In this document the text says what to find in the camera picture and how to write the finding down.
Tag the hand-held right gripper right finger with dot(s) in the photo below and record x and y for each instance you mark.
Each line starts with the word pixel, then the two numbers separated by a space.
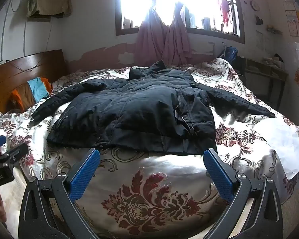
pixel 218 173

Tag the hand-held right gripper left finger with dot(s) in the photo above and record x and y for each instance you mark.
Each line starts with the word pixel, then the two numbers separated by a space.
pixel 86 173

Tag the black padded jacket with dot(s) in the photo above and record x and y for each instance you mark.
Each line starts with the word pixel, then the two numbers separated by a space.
pixel 139 109

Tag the brown folded cloth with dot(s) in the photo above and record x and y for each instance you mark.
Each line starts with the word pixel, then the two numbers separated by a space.
pixel 26 94

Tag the light blue folded cloth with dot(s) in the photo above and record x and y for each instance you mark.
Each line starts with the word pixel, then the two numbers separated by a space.
pixel 38 88

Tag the floral bedspread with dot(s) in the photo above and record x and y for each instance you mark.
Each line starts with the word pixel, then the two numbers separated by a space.
pixel 149 199

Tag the white sheet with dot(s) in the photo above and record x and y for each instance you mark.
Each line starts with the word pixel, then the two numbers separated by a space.
pixel 284 144

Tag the wooden headboard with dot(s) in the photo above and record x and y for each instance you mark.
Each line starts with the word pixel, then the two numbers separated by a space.
pixel 15 72

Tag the wooden desk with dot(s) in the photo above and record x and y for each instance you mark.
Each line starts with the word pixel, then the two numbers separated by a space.
pixel 269 76

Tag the blue backpack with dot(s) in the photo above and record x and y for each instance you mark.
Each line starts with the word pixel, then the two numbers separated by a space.
pixel 231 53

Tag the cloth-covered air conditioner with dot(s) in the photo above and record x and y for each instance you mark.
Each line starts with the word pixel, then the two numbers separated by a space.
pixel 49 2

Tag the pink tied curtains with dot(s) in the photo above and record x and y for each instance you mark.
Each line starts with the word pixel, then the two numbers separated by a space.
pixel 206 22

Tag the red hanging cloth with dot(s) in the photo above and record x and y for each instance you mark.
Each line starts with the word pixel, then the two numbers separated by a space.
pixel 224 12

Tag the small wall shelf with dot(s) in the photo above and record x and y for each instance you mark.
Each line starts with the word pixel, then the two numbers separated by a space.
pixel 272 29

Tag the dark wall ornament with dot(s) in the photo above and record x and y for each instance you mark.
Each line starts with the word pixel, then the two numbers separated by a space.
pixel 258 20

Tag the wall posters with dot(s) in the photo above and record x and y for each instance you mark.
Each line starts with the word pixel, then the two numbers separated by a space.
pixel 295 20

